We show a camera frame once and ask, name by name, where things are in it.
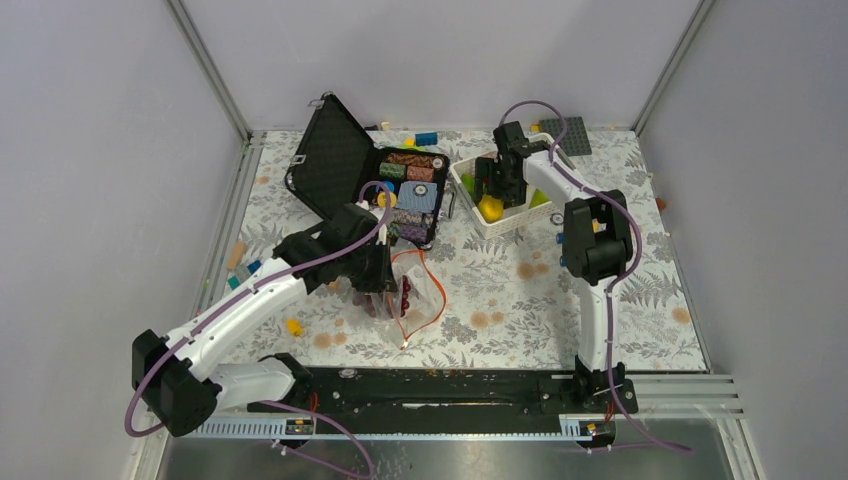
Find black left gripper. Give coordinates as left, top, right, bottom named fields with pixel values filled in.
left=342, top=237, right=399, bottom=294

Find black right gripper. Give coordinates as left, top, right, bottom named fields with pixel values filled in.
left=473, top=157, right=527, bottom=210

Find light green toy pepper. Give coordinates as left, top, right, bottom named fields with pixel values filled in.
left=460, top=173, right=475, bottom=197

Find dark red toy grapes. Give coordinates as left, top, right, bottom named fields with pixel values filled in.
left=361, top=275, right=412, bottom=319

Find clear zip bag orange zipper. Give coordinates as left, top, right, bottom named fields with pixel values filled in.
left=353, top=249, right=448, bottom=350

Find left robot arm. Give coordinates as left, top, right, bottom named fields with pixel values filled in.
left=125, top=200, right=397, bottom=437

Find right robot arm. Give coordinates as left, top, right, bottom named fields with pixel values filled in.
left=474, top=122, right=636, bottom=415

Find green toy apple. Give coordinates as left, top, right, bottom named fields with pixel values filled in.
left=529, top=189, right=549, bottom=209

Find white perforated plastic basket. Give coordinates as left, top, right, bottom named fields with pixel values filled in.
left=449, top=151, right=561, bottom=239

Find blue toy brick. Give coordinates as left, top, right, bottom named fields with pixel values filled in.
left=414, top=132, right=439, bottom=147

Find small yellow toy brick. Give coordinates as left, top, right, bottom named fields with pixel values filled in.
left=285, top=318, right=304, bottom=337

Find black poker chip case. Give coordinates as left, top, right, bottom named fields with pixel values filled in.
left=285, top=92, right=450, bottom=246

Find tan wooden block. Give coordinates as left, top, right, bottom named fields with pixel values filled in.
left=225, top=241, right=247, bottom=271

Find grey building base plate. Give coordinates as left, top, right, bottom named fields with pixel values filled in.
left=538, top=116, right=592, bottom=157

